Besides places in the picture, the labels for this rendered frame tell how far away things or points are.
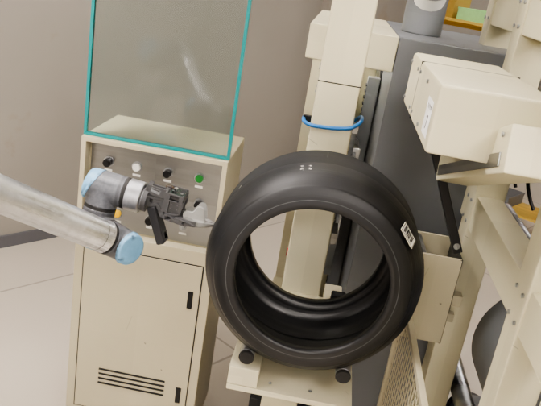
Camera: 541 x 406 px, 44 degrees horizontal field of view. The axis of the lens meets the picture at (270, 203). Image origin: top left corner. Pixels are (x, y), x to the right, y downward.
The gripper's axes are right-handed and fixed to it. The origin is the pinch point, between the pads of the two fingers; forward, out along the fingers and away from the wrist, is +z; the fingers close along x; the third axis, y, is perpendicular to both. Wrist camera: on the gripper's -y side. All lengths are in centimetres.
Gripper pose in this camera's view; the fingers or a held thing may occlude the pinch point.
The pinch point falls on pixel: (209, 225)
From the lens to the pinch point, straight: 187.9
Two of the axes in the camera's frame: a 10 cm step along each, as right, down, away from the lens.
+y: 2.7, -9.0, -3.4
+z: 9.6, 2.9, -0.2
